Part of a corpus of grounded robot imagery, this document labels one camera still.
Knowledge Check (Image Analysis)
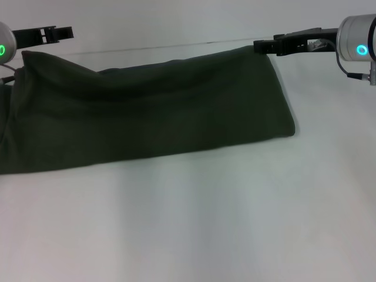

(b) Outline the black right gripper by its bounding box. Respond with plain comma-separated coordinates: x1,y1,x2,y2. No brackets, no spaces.
253,27,339,57

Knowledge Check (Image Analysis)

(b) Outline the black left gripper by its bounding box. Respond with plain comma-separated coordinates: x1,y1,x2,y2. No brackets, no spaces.
11,25,75,50

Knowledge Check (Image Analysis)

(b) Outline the dark green FREE t-shirt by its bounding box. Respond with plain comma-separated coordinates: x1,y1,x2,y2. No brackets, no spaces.
0,45,296,176

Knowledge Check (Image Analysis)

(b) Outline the silver left wrist cable connector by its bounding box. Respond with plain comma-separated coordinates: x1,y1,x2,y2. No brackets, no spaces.
0,63,17,86

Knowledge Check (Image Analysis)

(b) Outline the silver wrist cable connector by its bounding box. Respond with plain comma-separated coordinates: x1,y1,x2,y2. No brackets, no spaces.
334,41,376,87
0,63,17,86

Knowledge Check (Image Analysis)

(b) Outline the silver right wrist cable connector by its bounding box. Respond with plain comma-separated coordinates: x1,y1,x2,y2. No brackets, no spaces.
334,41,376,87

